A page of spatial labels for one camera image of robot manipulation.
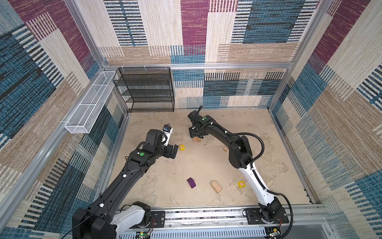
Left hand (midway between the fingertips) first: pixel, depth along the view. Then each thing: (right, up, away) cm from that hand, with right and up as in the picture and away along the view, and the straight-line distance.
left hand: (169, 141), depth 79 cm
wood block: (+14, -1, +23) cm, 26 cm away
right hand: (+15, +2, +23) cm, 28 cm away
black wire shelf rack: (-22, +34, +30) cm, 50 cm away
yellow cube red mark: (+39, -24, +4) cm, 46 cm away
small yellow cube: (+5, -6, +18) cm, 19 cm away
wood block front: (+25, -24, +2) cm, 35 cm away
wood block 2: (+16, -2, +23) cm, 28 cm away
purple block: (+11, -23, +5) cm, 26 cm away
